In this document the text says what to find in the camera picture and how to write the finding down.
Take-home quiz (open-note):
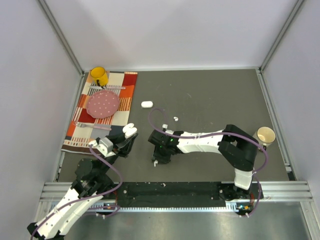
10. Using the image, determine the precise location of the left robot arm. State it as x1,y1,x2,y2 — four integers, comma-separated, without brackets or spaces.
27,132,138,240

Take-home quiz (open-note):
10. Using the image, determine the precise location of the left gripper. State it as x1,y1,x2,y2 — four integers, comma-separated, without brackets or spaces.
96,128,138,177

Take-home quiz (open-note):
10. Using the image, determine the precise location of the purple cable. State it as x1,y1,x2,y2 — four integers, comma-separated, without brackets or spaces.
29,146,124,240
148,108,270,218

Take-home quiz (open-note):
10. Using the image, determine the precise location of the white charging case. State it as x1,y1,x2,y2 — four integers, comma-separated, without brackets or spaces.
122,123,138,139
140,100,154,109

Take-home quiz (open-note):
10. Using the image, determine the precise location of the yellow mug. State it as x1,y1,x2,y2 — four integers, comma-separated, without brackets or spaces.
90,66,109,87

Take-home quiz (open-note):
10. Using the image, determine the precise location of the pink polka dot plate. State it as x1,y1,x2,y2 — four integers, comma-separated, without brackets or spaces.
86,90,120,119

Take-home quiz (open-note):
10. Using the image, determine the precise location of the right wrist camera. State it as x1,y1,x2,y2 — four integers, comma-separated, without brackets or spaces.
162,124,174,135

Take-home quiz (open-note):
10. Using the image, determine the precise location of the patchwork orange placemat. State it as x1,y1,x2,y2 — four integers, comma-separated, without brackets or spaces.
61,71,138,154

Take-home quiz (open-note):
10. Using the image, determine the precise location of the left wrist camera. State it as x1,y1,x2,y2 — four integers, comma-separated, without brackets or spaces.
89,137,116,158

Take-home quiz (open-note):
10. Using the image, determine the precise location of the white cable duct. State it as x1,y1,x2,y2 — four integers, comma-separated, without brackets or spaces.
87,202,251,213

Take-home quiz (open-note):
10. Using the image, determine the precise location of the cream dotted mug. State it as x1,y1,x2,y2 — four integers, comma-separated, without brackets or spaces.
252,126,276,150

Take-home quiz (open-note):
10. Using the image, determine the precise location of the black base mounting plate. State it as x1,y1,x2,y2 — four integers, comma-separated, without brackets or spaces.
103,181,263,208

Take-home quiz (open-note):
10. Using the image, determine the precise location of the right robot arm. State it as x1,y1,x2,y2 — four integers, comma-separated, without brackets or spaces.
148,124,259,198

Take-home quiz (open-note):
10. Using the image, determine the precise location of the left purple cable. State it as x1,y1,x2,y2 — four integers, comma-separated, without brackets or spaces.
29,146,124,240

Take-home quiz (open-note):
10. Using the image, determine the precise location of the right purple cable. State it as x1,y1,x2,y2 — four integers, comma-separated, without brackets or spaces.
148,108,270,218

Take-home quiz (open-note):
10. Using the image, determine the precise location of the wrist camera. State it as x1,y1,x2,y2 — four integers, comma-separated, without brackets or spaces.
162,124,174,135
89,137,116,158

